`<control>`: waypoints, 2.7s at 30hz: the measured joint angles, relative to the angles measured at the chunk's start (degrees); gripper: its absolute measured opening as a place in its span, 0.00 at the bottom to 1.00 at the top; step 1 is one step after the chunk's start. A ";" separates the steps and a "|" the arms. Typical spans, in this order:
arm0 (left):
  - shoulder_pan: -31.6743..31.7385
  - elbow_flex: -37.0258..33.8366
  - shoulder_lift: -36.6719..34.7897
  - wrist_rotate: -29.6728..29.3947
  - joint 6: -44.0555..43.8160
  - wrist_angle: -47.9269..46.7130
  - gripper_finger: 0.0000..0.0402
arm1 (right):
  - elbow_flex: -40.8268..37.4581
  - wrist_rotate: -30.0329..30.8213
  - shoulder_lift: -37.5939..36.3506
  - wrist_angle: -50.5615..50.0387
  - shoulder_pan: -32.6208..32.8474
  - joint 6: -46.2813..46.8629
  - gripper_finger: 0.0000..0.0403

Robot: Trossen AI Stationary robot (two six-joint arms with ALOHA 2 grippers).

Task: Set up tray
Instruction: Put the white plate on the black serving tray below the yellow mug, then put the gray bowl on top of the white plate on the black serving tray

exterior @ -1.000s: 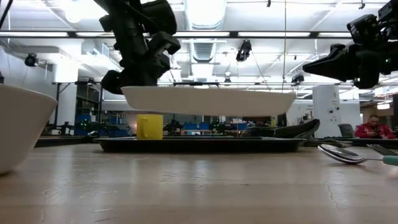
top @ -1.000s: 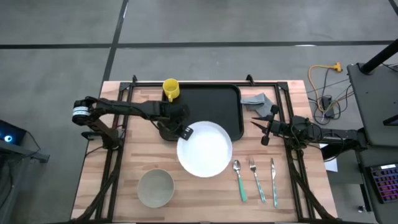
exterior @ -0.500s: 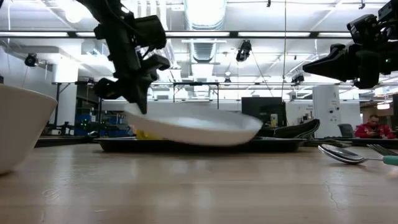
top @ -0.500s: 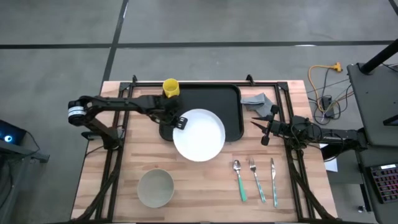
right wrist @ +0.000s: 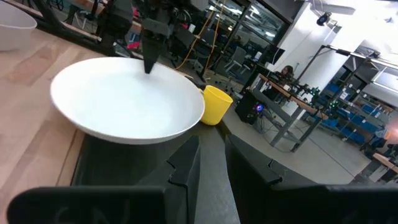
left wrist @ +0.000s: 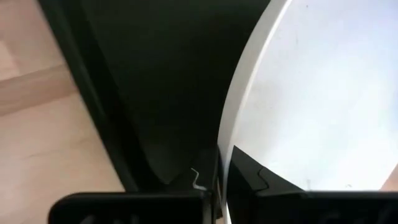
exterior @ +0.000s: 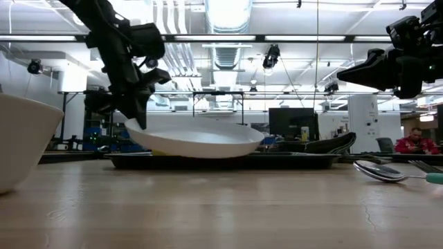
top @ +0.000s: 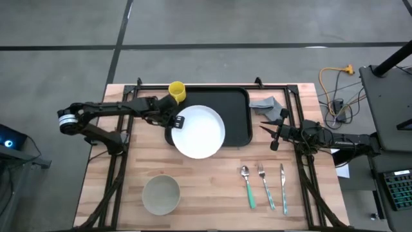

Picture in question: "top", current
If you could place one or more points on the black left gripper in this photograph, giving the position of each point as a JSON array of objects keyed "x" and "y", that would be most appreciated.
[{"x": 165, "y": 109}]

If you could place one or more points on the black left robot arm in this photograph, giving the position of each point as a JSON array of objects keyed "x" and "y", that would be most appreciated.
[{"x": 106, "y": 106}]

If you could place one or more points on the backlit keyboard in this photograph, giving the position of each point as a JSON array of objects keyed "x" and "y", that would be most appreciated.
[{"x": 399, "y": 190}]

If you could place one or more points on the black device with blue light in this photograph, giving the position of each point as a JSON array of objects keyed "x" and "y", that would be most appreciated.
[{"x": 13, "y": 138}]

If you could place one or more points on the black plastic tray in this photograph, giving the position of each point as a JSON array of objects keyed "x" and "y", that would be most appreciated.
[{"x": 236, "y": 122}]

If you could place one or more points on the black side cart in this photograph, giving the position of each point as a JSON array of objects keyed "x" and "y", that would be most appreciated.
[{"x": 389, "y": 106}]

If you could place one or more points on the black metal table frame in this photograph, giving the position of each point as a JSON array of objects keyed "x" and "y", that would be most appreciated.
[{"x": 151, "y": 87}]

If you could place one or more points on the beige ceramic bowl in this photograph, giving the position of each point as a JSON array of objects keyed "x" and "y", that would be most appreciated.
[{"x": 161, "y": 195}]

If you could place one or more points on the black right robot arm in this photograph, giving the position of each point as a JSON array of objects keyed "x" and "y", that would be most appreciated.
[{"x": 351, "y": 140}]

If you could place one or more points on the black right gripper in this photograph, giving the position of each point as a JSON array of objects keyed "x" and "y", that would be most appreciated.
[{"x": 289, "y": 132}]

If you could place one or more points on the yellow mug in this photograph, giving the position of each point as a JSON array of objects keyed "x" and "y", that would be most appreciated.
[{"x": 177, "y": 88}]

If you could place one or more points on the black power adapter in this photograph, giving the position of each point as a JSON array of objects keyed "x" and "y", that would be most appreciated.
[{"x": 339, "y": 108}]

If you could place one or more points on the white paper sheet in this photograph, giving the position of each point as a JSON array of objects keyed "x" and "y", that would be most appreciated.
[{"x": 343, "y": 170}]

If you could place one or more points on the black slanted pole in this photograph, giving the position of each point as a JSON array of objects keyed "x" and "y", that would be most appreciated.
[{"x": 392, "y": 59}]

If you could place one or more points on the white round plate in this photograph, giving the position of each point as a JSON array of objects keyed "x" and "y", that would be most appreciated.
[{"x": 199, "y": 135}]

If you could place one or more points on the grey equipment stand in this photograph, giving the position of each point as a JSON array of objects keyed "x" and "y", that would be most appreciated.
[{"x": 13, "y": 180}]

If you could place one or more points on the grey cloth napkin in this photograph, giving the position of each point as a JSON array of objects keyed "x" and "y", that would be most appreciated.
[{"x": 265, "y": 106}]

